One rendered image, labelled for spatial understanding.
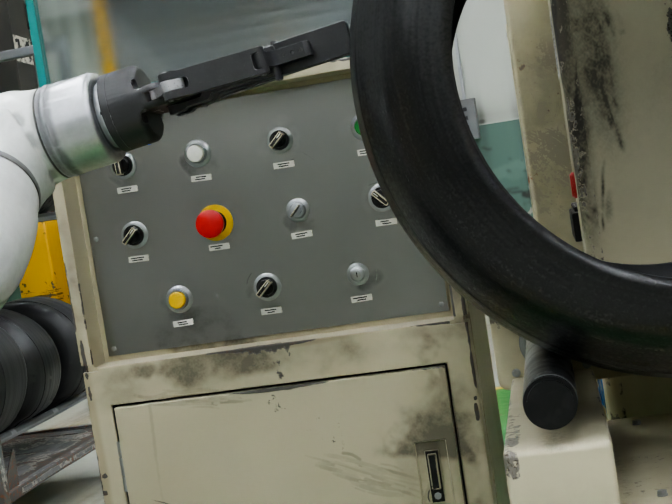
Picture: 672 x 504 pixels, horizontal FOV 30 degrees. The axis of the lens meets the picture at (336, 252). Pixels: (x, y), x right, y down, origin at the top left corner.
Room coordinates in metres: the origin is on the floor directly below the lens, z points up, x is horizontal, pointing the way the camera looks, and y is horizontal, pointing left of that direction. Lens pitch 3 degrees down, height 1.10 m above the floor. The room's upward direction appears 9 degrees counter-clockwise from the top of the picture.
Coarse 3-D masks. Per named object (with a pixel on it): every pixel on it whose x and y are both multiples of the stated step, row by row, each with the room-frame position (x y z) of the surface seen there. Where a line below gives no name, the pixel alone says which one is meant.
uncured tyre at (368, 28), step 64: (384, 0) 1.03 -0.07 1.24; (448, 0) 1.00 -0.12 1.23; (384, 64) 1.02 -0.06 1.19; (448, 64) 1.00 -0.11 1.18; (384, 128) 1.03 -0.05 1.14; (448, 128) 1.00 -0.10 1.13; (384, 192) 1.07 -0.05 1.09; (448, 192) 1.01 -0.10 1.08; (448, 256) 1.03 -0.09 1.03; (512, 256) 1.00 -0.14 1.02; (576, 256) 0.99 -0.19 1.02; (512, 320) 1.03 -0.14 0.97; (576, 320) 1.00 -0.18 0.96; (640, 320) 0.99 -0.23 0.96
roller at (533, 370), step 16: (528, 352) 1.20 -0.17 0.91; (544, 352) 1.13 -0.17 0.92; (528, 368) 1.10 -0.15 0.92; (544, 368) 1.05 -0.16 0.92; (560, 368) 1.05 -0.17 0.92; (528, 384) 1.02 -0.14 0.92; (544, 384) 1.01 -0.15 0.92; (560, 384) 1.00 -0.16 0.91; (528, 400) 1.01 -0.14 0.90; (544, 400) 1.01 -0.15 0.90; (560, 400) 1.01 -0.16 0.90; (576, 400) 1.01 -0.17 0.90; (528, 416) 1.01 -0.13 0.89; (544, 416) 1.01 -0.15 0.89; (560, 416) 1.01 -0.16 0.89
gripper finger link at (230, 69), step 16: (256, 48) 1.13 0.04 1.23; (208, 64) 1.13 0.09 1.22; (224, 64) 1.13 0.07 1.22; (240, 64) 1.13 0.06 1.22; (160, 80) 1.12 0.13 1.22; (192, 80) 1.12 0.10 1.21; (208, 80) 1.13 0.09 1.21; (224, 80) 1.13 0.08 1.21; (240, 80) 1.13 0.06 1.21; (176, 96) 1.12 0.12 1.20
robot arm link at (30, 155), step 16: (0, 96) 1.18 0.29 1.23; (16, 96) 1.18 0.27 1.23; (32, 96) 1.17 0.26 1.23; (0, 112) 1.16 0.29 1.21; (16, 112) 1.16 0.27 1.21; (32, 112) 1.16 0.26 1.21; (0, 128) 1.15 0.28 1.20; (16, 128) 1.15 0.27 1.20; (32, 128) 1.16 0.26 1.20; (0, 144) 1.13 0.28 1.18; (16, 144) 1.14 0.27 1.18; (32, 144) 1.16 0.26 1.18; (16, 160) 1.13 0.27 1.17; (32, 160) 1.15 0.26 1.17; (48, 160) 1.17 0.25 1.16; (32, 176) 1.14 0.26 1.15; (48, 176) 1.17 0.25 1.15; (64, 176) 1.19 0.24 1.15; (48, 192) 1.18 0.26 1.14
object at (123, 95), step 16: (112, 80) 1.16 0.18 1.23; (128, 80) 1.16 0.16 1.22; (144, 80) 1.19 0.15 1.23; (112, 96) 1.15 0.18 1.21; (128, 96) 1.15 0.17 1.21; (144, 96) 1.15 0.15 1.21; (192, 96) 1.16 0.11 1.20; (112, 112) 1.15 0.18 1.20; (128, 112) 1.15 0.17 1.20; (144, 112) 1.16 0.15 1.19; (160, 112) 1.20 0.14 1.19; (112, 128) 1.16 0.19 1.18; (128, 128) 1.16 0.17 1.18; (144, 128) 1.16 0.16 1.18; (160, 128) 1.19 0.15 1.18; (128, 144) 1.17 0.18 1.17; (144, 144) 1.18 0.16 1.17
